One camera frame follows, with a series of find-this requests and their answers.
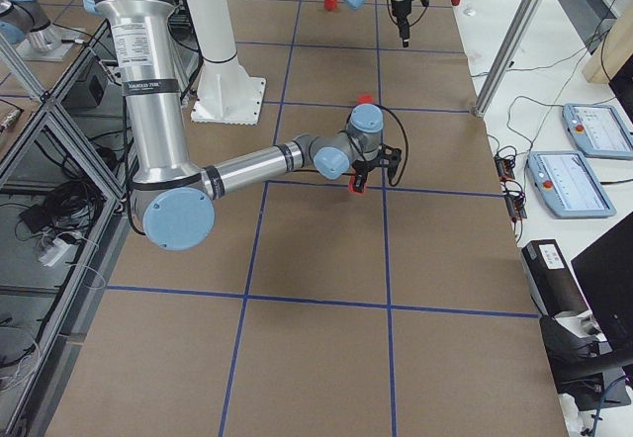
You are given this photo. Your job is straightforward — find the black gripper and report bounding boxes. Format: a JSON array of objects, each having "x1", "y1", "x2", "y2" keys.
[
  {"x1": 391, "y1": 0, "x2": 411, "y2": 47},
  {"x1": 349, "y1": 156, "x2": 383, "y2": 193}
]

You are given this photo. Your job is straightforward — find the red block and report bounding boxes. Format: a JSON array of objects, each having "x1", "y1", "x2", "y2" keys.
[
  {"x1": 348, "y1": 176, "x2": 366, "y2": 195},
  {"x1": 357, "y1": 94, "x2": 374, "y2": 105},
  {"x1": 323, "y1": 0, "x2": 338, "y2": 11}
]

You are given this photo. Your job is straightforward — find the small circuit boards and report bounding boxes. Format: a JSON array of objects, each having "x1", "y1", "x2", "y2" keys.
[{"x1": 494, "y1": 145, "x2": 527, "y2": 223}]

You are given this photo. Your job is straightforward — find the near teach pendant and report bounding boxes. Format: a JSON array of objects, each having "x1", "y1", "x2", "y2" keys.
[{"x1": 527, "y1": 150, "x2": 616, "y2": 219}]

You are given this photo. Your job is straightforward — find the teach pendant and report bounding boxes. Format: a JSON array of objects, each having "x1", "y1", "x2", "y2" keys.
[
  {"x1": 563, "y1": 104, "x2": 632, "y2": 160},
  {"x1": 527, "y1": 150, "x2": 616, "y2": 219}
]

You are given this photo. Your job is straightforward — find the black power box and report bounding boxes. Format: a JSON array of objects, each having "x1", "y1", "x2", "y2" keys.
[{"x1": 520, "y1": 239, "x2": 594, "y2": 329}]

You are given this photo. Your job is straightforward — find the far teach pendant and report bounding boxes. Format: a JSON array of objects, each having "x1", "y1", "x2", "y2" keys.
[{"x1": 563, "y1": 104, "x2": 632, "y2": 160}]

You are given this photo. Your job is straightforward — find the black monitor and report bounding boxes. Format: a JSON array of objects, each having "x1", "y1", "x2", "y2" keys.
[{"x1": 572, "y1": 214, "x2": 632, "y2": 348}]

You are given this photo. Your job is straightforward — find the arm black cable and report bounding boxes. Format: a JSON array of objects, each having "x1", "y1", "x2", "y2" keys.
[{"x1": 345, "y1": 103, "x2": 410, "y2": 189}]

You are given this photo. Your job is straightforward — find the aluminium frame post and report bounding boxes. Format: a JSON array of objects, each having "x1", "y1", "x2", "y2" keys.
[{"x1": 473, "y1": 0, "x2": 542, "y2": 118}]

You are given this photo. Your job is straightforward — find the white camera pillar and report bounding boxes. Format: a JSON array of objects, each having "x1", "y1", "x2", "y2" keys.
[{"x1": 186, "y1": 0, "x2": 266, "y2": 125}]

